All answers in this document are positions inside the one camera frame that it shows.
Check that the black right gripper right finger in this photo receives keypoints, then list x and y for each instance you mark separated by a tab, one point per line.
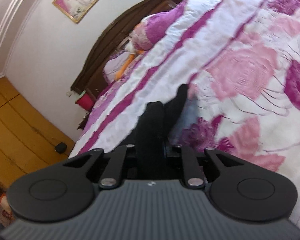
182	164

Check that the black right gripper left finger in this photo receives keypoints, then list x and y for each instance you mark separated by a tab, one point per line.
111	177

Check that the black small garment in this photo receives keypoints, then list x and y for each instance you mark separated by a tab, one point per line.
150	134

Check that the small black bag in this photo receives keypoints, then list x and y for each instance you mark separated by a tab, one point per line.
61	148

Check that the dark wooden nightstand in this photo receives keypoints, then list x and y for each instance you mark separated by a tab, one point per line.
84	121

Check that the red plastic bucket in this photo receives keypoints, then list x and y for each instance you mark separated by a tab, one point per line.
85	101

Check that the wooden wardrobe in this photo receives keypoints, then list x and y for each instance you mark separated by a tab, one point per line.
27	139

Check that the lilac ruffled pillow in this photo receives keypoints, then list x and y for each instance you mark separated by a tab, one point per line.
113	65

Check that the pink floral bed quilt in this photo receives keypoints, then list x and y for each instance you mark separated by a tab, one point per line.
241	60

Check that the white orange plush duck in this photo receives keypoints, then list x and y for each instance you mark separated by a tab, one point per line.
130	55

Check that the dark wooden headboard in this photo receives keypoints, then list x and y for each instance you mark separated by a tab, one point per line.
111	41

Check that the purple floral pillow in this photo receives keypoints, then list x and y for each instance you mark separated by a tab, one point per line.
152	29

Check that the framed wedding photo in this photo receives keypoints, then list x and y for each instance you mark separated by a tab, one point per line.
77	0

